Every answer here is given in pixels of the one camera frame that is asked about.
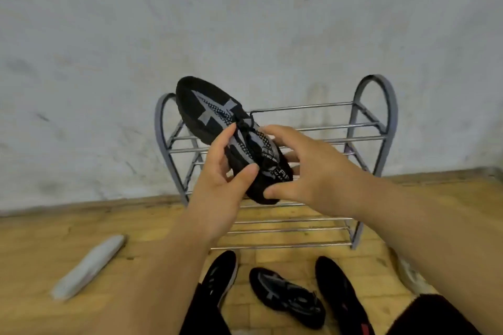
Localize grey metal shoe rack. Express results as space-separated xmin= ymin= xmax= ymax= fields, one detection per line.
xmin=154 ymin=74 xmax=398 ymax=251

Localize black grey patterned sneaker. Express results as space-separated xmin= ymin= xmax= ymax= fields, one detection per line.
xmin=249 ymin=267 xmax=326 ymax=330
xmin=175 ymin=76 xmax=295 ymax=206

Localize white shoe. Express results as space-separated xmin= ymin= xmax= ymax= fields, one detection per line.
xmin=392 ymin=248 xmax=438 ymax=296

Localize person's left hand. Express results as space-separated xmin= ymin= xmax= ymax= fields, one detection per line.
xmin=188 ymin=124 xmax=260 ymax=236

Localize person's black left shoe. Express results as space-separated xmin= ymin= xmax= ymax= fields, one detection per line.
xmin=201 ymin=250 xmax=239 ymax=309

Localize person's black right shoe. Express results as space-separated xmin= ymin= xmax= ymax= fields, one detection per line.
xmin=314 ymin=256 xmax=375 ymax=335

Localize person's right forearm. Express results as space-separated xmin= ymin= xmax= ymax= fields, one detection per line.
xmin=356 ymin=172 xmax=503 ymax=335

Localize person's black trousers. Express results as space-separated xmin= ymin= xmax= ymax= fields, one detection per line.
xmin=179 ymin=283 xmax=482 ymax=335

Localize person's right hand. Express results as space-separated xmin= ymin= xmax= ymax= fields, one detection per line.
xmin=260 ymin=125 xmax=377 ymax=222

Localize person's left forearm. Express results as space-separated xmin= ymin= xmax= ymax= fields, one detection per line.
xmin=92 ymin=211 xmax=236 ymax=335

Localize grey rolled bundle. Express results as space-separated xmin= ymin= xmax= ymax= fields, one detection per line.
xmin=50 ymin=234 xmax=127 ymax=301

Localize person's black shoe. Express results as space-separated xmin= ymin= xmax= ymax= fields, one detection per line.
xmin=201 ymin=250 xmax=239 ymax=309
xmin=314 ymin=256 xmax=375 ymax=335

